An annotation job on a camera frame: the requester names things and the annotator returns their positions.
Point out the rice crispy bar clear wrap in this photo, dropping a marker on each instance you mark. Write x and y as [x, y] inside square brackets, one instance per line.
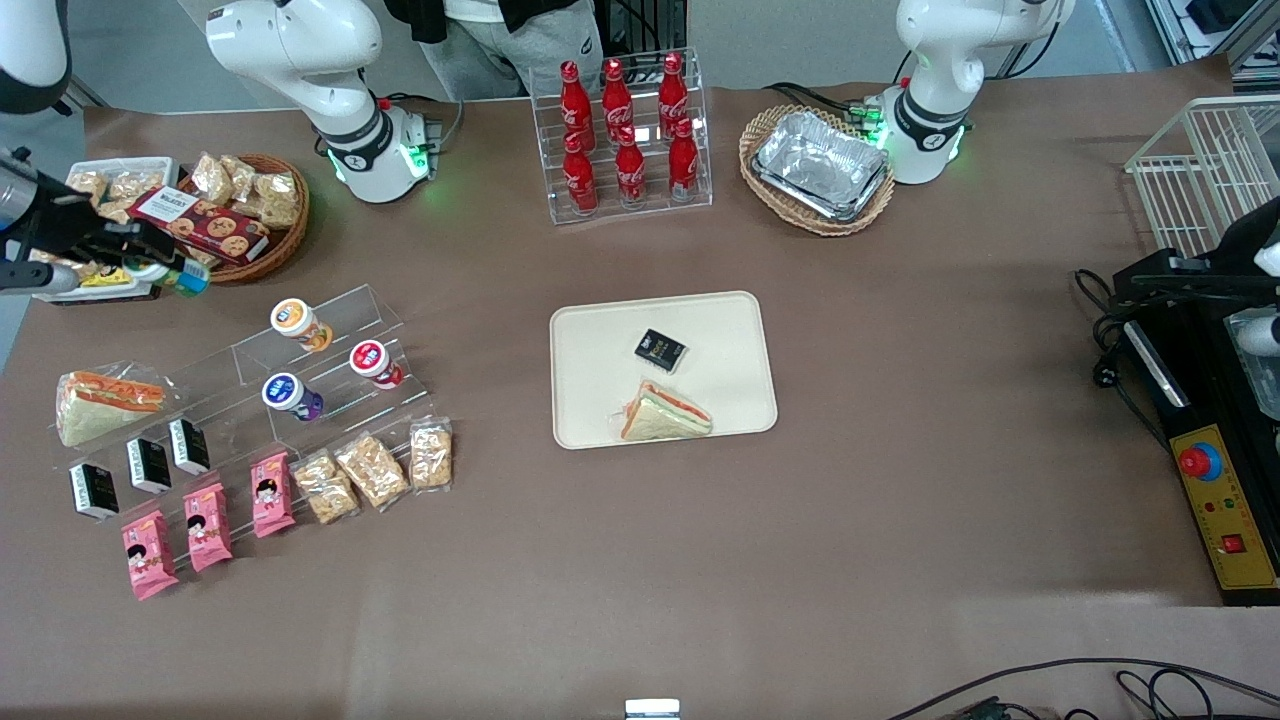
[325, 487]
[371, 470]
[431, 454]

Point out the stack of foil trays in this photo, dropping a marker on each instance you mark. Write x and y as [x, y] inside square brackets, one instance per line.
[820, 165]

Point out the clear acrylic bottle rack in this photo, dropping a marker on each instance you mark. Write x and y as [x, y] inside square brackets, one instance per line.
[545, 130]

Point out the wrapped sandwich with red drizzle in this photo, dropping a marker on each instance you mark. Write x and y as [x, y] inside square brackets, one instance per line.
[100, 405]

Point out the yellow snack packet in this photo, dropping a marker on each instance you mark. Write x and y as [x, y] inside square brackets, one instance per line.
[105, 279]

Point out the red gum jar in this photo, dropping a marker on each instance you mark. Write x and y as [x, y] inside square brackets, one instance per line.
[375, 362]

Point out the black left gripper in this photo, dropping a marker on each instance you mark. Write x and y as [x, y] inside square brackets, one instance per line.
[1243, 246]

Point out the small white device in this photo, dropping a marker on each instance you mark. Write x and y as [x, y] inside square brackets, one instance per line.
[652, 710]

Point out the orange gum jar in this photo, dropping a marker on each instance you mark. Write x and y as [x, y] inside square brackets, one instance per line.
[298, 322]

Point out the white snack container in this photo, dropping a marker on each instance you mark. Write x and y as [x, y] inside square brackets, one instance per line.
[160, 170]

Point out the pink snack packet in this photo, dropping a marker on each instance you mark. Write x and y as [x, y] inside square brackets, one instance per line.
[149, 555]
[271, 494]
[207, 527]

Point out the rice snack pack clear wrap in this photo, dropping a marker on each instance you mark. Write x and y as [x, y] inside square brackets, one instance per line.
[213, 178]
[85, 186]
[278, 200]
[240, 178]
[130, 186]

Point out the red cola bottle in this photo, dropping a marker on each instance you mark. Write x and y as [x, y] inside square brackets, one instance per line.
[578, 175]
[617, 88]
[684, 155]
[672, 82]
[630, 165]
[570, 92]

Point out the dark flat tray base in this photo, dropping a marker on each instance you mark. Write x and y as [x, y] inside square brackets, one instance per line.
[100, 297]

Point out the green gum jar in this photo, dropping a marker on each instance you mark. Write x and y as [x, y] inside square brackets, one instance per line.
[193, 280]

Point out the wrapped triangle sandwich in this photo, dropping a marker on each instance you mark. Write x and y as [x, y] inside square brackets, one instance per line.
[665, 415]

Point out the black snack pack white label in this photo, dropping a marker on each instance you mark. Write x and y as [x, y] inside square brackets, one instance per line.
[189, 446]
[93, 490]
[148, 465]

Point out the red emergency stop button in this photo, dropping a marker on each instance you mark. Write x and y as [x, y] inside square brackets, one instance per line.
[1200, 462]

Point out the wicker basket holding foil trays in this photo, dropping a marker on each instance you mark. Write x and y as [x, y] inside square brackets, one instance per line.
[770, 200]

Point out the metal equipment frame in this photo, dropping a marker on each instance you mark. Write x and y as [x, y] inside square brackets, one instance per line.
[1210, 30]

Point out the round wicker snack basket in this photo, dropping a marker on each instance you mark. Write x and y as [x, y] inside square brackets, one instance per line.
[285, 245]

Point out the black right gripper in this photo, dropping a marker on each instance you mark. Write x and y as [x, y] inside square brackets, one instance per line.
[62, 226]

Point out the person in gray trousers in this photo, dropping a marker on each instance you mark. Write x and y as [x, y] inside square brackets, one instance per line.
[510, 35]

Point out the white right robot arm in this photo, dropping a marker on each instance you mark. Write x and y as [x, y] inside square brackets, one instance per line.
[300, 50]

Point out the purple gum jar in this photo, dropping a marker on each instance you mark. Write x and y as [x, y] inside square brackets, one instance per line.
[290, 395]

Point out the clear acrylic stepped shelf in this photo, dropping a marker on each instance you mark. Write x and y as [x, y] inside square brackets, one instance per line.
[350, 310]

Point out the black snack pack gold print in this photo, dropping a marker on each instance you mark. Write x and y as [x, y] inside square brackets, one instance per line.
[660, 350]

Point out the black control box yellow panel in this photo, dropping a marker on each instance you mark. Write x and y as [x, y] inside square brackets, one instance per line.
[1200, 400]

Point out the cream rectangular tray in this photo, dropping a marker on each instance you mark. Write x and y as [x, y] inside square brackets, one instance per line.
[600, 340]

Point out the red plaid cookie box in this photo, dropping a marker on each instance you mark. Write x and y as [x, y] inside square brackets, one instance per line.
[205, 225]

